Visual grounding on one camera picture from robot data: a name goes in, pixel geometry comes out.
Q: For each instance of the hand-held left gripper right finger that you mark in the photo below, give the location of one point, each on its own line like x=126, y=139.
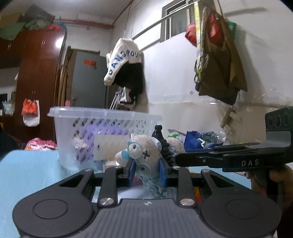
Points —
x=163, y=174

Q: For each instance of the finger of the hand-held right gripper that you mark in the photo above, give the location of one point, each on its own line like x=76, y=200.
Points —
x=196, y=161
x=231, y=148

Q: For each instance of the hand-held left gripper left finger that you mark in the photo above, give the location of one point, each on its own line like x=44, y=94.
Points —
x=131, y=172

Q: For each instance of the grey plush toy blue glasses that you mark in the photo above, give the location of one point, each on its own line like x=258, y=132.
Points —
x=146, y=148

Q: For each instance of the clear plastic basket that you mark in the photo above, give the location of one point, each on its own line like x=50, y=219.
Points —
x=68, y=128

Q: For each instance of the person's right hand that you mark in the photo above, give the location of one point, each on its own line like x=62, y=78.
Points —
x=286, y=177

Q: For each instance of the blue bag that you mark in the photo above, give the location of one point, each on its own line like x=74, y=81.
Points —
x=191, y=140

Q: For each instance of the clear plastic bottle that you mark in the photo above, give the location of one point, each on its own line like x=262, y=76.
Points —
x=211, y=136

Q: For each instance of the beige plush toy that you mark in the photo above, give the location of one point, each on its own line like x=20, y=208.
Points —
x=176, y=144

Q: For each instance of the white paper label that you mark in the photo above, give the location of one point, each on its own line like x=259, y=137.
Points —
x=109, y=146

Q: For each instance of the black toy figure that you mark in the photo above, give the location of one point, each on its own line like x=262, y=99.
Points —
x=158, y=132

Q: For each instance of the metal clothes hangers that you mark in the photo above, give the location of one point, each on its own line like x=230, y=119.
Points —
x=116, y=100

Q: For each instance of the brown hanging bag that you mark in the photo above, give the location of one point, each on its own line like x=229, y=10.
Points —
x=219, y=68

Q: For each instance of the pink patterned cloth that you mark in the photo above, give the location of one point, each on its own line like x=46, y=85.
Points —
x=42, y=144

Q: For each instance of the black hanging garment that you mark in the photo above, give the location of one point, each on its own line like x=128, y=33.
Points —
x=135, y=77

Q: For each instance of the light blue foam mat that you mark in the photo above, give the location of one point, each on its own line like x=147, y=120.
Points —
x=29, y=174

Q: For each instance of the wooden sticks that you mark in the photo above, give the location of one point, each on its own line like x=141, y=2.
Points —
x=61, y=80

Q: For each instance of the red and white hanging bag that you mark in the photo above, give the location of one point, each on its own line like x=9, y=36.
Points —
x=31, y=112

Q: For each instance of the red plastic bag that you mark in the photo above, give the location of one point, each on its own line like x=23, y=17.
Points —
x=215, y=29

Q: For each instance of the green bag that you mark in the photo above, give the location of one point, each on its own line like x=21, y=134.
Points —
x=232, y=27

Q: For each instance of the white jacket blue letters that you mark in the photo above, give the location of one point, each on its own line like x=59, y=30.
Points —
x=122, y=51

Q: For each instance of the yellow patterned bag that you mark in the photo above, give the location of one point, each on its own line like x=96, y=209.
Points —
x=198, y=27

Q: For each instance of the brown wooden wardrobe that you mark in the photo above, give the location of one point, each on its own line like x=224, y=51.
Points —
x=36, y=75

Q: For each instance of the window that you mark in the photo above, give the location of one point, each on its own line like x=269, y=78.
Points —
x=176, y=20

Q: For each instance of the white plastic bag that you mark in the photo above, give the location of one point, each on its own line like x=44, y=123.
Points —
x=8, y=107

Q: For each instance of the metal clothes rod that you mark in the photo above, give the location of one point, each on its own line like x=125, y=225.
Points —
x=151, y=26

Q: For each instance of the green cloth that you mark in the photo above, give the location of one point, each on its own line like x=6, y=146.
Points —
x=12, y=29

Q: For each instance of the wooden wall bracket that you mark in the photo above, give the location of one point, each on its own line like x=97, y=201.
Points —
x=230, y=120

